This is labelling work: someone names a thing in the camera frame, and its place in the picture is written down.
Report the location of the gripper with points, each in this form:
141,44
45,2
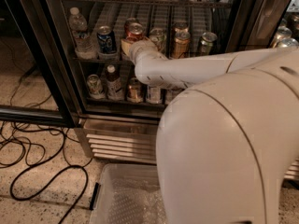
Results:
139,48

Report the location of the red coke can front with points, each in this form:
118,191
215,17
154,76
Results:
134,31

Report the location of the red coke can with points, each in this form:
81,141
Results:
129,21
134,31

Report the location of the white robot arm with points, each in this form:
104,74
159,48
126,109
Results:
253,84

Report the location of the blue pepsi can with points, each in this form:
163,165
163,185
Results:
106,40

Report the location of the red coke can rear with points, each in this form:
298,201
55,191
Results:
129,21

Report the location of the white green soda can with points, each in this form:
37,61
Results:
158,37

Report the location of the clear water bottle middle shelf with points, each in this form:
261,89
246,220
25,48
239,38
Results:
81,35

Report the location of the copper can bottom shelf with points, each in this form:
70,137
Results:
134,91

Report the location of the silver can bottom shelf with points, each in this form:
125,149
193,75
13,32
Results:
95,87

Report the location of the gold soda can front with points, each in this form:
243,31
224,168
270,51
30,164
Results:
180,45

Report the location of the gold soda can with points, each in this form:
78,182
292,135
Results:
180,45
180,26

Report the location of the gold soda can rear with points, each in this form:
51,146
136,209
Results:
180,26

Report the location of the clear water bottle bottom middle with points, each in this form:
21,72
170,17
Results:
171,94

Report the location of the steel fridge bottom grille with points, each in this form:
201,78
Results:
124,143

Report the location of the open fridge glass door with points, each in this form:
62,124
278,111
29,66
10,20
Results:
35,86

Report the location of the right fridge glass door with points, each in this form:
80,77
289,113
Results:
252,23

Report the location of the brown tea bottle white cap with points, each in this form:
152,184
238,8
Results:
114,87

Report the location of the dark juice bottle white label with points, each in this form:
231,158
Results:
154,95

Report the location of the clear plastic storage bin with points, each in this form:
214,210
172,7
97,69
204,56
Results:
102,196

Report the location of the bubble wrap sheet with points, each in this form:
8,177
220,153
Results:
136,202

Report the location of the middle wire fridge shelf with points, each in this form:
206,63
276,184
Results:
103,61

